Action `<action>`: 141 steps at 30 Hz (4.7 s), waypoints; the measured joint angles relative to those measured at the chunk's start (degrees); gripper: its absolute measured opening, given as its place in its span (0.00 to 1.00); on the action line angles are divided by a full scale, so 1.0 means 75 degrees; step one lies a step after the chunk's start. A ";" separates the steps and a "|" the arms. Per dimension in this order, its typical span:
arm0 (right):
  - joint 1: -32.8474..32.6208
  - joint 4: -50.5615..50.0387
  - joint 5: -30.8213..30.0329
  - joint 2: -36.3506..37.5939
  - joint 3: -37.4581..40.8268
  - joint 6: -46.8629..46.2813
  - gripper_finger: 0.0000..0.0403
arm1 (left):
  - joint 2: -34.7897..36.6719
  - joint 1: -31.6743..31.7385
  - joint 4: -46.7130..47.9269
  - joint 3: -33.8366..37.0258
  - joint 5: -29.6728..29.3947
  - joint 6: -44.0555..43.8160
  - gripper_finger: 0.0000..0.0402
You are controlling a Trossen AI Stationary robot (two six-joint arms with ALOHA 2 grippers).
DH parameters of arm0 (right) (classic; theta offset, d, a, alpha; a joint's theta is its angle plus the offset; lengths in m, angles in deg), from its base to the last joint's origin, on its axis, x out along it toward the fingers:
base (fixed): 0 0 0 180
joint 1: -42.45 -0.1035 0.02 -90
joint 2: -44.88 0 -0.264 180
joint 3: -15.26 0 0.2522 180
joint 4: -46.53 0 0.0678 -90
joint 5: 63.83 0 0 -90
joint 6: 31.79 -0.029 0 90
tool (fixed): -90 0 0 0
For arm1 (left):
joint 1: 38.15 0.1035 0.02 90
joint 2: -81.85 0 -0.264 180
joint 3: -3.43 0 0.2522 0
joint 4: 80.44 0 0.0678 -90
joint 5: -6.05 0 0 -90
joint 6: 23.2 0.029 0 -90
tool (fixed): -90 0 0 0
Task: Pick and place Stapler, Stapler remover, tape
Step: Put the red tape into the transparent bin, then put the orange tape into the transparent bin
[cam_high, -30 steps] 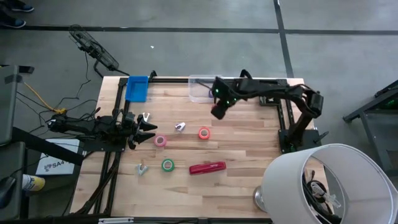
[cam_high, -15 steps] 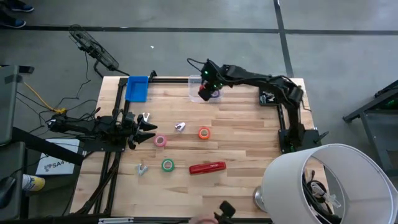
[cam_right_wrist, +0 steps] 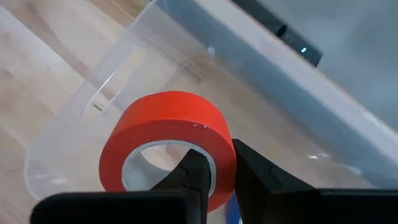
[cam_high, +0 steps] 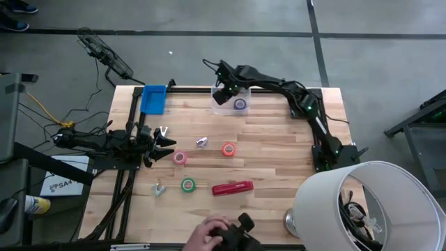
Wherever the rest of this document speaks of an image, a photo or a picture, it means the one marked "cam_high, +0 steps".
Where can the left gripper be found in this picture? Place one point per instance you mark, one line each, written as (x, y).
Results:
(146, 146)

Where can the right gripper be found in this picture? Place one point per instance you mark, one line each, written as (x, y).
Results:
(220, 98)

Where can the pink tape roll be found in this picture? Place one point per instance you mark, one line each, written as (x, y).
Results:
(175, 158)

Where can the blue tape roll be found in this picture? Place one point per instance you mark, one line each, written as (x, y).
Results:
(235, 104)

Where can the white staple remover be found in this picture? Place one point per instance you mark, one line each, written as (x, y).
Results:
(163, 130)
(202, 142)

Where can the green tape roll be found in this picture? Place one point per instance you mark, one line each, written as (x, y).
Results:
(183, 185)

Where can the orange tape roll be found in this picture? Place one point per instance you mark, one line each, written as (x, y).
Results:
(223, 149)

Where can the red stapler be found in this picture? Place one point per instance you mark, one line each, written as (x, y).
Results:
(231, 188)

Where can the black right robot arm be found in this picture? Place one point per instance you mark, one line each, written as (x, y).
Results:
(327, 139)

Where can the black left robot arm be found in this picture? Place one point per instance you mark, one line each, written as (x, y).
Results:
(90, 141)

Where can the silver staple remover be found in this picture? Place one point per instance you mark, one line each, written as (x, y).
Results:
(158, 190)

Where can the clear plastic bin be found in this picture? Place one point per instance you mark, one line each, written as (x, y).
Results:
(230, 111)

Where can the blue plastic bin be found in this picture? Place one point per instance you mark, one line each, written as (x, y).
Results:
(153, 101)

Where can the black table clamp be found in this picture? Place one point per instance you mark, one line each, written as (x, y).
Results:
(170, 84)

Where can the person's hand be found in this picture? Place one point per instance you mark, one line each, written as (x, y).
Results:
(200, 233)

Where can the white label strip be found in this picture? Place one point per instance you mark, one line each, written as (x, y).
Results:
(129, 247)

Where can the white printed paper sheet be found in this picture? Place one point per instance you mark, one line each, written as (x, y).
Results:
(62, 186)

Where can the black diagonal beam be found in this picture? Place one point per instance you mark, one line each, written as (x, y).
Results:
(52, 164)

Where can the yellow white spray can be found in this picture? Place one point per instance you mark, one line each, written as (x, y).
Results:
(38, 205)

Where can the silver lamp base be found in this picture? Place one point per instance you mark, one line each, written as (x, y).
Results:
(289, 223)

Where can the white lamp shade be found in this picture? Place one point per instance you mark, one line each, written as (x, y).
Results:
(313, 209)

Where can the grey equipment case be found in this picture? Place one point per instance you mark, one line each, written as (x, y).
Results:
(8, 122)

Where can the black computer mouse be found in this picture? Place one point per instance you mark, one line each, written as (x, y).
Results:
(7, 214)

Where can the clear lamp bulb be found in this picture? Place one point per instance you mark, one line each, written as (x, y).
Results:
(359, 212)

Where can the person's blue shoe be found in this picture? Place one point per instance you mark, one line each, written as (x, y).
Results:
(15, 25)
(24, 7)

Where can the black metal side table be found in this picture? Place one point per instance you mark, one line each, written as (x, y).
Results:
(428, 157)

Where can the black handheld camera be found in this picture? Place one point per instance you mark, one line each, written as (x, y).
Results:
(240, 237)

